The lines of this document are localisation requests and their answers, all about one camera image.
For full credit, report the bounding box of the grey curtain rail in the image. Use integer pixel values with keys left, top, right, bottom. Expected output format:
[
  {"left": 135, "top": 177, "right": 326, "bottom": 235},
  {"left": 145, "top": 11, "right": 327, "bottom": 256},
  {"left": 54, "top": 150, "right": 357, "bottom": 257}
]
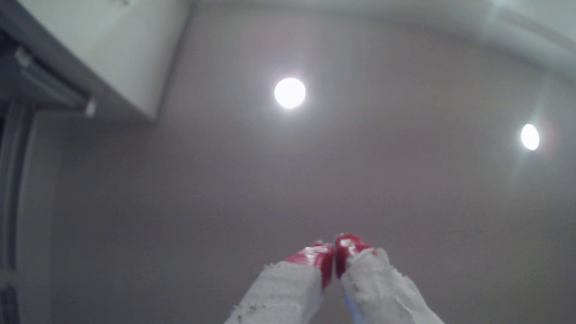
[{"left": 0, "top": 31, "right": 97, "bottom": 118}]

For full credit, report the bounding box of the dark window frame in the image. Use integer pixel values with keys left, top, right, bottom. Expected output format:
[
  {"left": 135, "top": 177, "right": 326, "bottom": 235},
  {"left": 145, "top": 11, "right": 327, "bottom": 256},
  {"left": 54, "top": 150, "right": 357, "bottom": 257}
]
[{"left": 0, "top": 101, "right": 36, "bottom": 324}]

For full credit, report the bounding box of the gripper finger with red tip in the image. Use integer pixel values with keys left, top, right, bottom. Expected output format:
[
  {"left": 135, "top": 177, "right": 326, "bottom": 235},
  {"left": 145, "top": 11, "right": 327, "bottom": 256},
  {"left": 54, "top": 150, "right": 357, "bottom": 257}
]
[
  {"left": 335, "top": 233, "right": 446, "bottom": 324},
  {"left": 224, "top": 242, "right": 335, "bottom": 324}
]

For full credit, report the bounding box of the round ceiling light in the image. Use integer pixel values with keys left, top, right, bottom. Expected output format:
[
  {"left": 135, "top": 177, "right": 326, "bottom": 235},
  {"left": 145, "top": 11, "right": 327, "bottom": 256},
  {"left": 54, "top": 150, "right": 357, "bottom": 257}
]
[
  {"left": 274, "top": 77, "right": 307, "bottom": 110},
  {"left": 520, "top": 123, "right": 541, "bottom": 151}
]

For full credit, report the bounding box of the white overhead box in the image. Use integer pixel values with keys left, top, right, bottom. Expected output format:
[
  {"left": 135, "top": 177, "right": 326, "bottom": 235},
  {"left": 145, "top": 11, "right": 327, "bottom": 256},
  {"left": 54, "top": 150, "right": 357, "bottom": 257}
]
[{"left": 0, "top": 0, "right": 194, "bottom": 120}]

